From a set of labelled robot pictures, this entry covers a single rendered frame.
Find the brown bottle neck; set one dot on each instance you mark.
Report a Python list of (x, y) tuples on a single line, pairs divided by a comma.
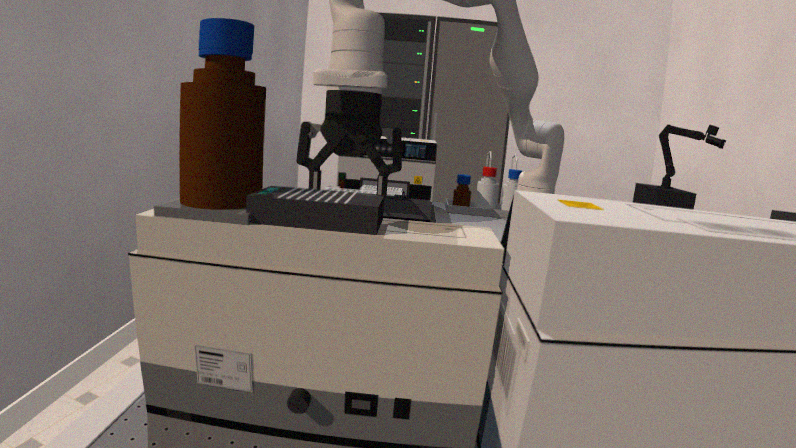
[(224, 62)]

